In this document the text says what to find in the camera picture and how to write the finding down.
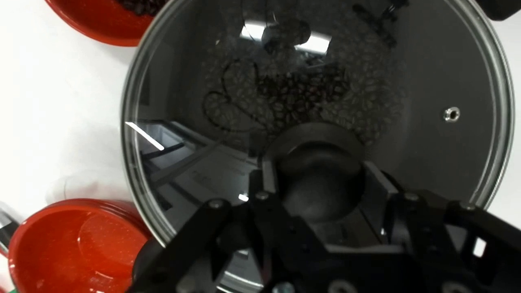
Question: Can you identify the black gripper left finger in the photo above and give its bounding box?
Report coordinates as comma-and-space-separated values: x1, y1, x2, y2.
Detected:
127, 157, 283, 293

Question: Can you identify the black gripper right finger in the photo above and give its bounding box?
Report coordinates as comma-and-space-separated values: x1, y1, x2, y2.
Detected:
361, 162, 521, 293

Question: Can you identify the glass pot lid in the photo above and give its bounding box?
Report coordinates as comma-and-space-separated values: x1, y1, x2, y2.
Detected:
119, 0, 516, 293

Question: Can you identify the black cooking pot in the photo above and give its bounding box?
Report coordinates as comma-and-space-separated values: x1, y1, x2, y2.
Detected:
119, 0, 521, 293

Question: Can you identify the empty red bowl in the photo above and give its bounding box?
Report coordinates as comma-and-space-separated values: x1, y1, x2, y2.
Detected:
8, 199, 151, 293

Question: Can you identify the red bowl with dark food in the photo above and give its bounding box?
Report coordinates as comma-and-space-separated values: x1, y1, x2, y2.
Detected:
45, 0, 169, 48

